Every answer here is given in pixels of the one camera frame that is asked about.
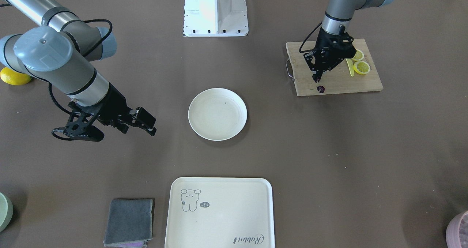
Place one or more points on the grey folded cloth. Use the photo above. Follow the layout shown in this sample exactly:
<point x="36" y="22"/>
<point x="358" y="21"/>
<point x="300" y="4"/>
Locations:
<point x="129" y="223"/>

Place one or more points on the mint green bowl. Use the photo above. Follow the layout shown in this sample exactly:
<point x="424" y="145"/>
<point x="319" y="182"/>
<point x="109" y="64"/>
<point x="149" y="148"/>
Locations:
<point x="6" y="211"/>

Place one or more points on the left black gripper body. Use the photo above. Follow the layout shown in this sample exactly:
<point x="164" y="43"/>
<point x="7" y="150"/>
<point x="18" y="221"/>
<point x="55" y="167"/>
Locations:
<point x="323" y="59"/>

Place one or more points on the pink ribbed bowl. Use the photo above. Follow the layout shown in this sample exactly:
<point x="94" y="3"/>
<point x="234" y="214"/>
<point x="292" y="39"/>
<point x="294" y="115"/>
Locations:
<point x="457" y="231"/>

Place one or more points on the cream rabbit tray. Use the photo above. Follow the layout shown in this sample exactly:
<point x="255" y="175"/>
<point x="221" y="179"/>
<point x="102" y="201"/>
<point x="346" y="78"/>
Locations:
<point x="210" y="212"/>

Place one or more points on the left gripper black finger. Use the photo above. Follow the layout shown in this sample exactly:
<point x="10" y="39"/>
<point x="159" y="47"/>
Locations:
<point x="317" y="75"/>

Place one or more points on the lemon slice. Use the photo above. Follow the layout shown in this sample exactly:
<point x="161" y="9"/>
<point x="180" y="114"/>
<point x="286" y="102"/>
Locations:
<point x="359" y="55"/>
<point x="361" y="67"/>

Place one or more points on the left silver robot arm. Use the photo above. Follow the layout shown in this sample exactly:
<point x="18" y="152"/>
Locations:
<point x="339" y="13"/>

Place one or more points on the dark red cherry pair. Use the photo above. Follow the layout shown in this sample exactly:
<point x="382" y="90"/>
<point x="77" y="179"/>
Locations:
<point x="320" y="89"/>

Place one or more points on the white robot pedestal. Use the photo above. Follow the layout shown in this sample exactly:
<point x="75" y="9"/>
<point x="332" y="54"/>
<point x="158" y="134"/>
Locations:
<point x="215" y="18"/>

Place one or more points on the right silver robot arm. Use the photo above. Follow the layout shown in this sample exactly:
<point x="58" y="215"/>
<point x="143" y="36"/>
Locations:
<point x="60" y="51"/>

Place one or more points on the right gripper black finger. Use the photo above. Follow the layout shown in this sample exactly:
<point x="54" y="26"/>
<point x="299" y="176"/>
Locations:
<point x="143" y="119"/>

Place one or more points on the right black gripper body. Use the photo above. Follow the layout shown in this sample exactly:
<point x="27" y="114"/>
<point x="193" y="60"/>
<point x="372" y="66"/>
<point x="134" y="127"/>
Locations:
<point x="114" y="107"/>

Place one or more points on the yellow plastic knife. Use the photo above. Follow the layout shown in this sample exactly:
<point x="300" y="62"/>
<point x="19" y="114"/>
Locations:
<point x="350" y="66"/>

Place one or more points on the wooden cutting board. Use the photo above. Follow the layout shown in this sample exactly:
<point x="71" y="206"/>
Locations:
<point x="336" y="81"/>

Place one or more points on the yellow lemon outer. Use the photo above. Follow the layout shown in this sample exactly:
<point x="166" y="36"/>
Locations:
<point x="12" y="77"/>

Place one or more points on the cream round plate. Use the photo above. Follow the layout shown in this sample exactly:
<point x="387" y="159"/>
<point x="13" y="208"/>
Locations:
<point x="217" y="114"/>

